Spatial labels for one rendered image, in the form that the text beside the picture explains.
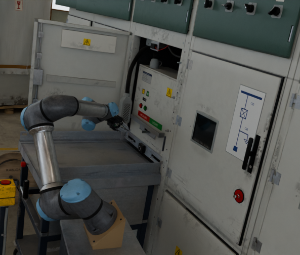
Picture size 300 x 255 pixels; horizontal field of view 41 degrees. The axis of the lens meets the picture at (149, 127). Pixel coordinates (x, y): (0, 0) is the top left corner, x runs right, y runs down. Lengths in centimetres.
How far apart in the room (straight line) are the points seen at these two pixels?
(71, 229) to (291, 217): 94
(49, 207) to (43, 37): 124
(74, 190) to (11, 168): 183
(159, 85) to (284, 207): 115
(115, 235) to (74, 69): 129
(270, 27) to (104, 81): 137
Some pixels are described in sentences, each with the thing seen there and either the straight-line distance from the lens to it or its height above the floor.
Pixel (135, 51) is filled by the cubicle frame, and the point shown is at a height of 147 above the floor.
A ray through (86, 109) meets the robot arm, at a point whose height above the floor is 124.
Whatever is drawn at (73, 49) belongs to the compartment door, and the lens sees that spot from 265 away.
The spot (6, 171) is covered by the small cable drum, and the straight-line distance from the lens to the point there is 346.
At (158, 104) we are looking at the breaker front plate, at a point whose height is 120.
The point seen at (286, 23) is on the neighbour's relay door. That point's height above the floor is 177.
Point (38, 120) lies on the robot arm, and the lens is 183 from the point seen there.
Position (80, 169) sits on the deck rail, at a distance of 210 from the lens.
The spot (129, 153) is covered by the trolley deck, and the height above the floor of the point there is 85.
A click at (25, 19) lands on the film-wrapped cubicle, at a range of 598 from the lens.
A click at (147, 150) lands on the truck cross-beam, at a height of 91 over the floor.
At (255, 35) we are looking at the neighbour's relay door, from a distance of 170.
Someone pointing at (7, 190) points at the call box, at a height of 88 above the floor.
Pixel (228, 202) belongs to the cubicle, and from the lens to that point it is 181.
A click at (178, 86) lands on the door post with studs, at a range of 215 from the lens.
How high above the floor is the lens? 174
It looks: 16 degrees down
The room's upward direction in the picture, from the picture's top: 10 degrees clockwise
